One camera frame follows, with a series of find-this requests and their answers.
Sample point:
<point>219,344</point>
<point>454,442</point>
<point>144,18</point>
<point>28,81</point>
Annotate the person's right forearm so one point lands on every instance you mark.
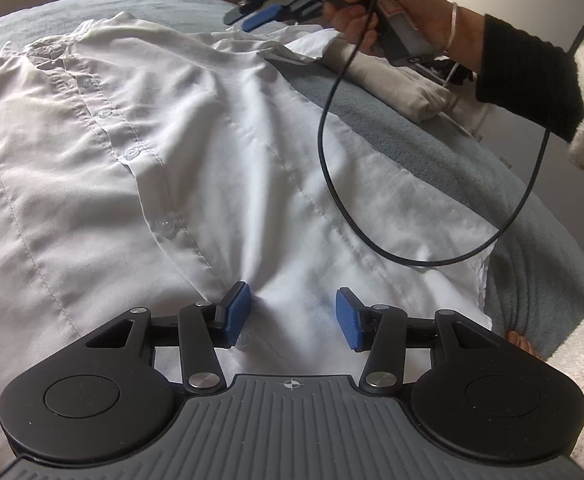
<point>526,75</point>

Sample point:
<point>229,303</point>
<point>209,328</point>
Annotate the beige rolled cloth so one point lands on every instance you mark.
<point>401,85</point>

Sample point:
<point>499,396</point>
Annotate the silver bangle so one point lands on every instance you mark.
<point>452,25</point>

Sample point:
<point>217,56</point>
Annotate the white button shirt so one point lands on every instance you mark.
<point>122,160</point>

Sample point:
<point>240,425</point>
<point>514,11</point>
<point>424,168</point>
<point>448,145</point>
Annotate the person's foot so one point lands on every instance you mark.
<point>524,345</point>

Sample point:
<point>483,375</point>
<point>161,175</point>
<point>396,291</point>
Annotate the person's right hand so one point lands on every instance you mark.
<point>431,5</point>

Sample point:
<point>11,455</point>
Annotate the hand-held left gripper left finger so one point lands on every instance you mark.
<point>237,312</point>

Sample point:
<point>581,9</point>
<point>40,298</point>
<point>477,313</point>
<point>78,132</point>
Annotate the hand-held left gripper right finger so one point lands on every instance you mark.
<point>349,317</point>

